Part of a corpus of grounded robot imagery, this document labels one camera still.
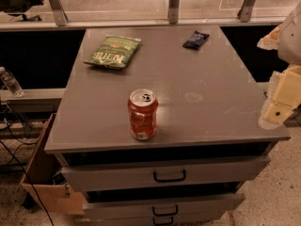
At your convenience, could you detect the clear plastic water bottle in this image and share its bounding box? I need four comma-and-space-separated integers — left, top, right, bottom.
0, 67, 24, 98

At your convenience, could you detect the grey drawer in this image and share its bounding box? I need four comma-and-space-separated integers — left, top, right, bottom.
62, 155, 270, 192
83, 194, 246, 220
85, 211, 224, 226

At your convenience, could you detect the orange soda can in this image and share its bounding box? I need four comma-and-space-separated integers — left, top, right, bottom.
128, 89, 158, 140

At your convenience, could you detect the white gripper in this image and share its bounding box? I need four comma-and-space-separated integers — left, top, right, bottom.
257, 25, 301, 130

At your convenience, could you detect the grey drawer cabinet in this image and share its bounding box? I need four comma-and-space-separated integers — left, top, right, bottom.
44, 24, 292, 226

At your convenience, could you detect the metal window frame rail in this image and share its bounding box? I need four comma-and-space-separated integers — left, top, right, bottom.
0, 0, 301, 33

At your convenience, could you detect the middle grey drawer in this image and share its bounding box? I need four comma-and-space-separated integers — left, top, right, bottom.
83, 194, 246, 220

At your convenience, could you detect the top grey drawer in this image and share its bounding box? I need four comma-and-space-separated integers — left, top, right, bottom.
62, 155, 270, 192

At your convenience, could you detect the green kettle chip bag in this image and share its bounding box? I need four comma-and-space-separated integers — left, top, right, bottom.
86, 35, 141, 70

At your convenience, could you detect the bottom grey drawer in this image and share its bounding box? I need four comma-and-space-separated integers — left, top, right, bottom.
85, 211, 224, 226

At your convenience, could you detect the dark blue rxbar wrapper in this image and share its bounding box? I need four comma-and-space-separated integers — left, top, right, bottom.
182, 31, 210, 50

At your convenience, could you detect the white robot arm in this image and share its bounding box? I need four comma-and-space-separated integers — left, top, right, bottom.
257, 3, 301, 130

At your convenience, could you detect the black floor cable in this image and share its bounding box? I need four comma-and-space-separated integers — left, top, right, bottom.
0, 101, 55, 226

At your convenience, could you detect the brown cardboard box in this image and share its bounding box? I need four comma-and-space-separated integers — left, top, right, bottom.
21, 114, 86, 215

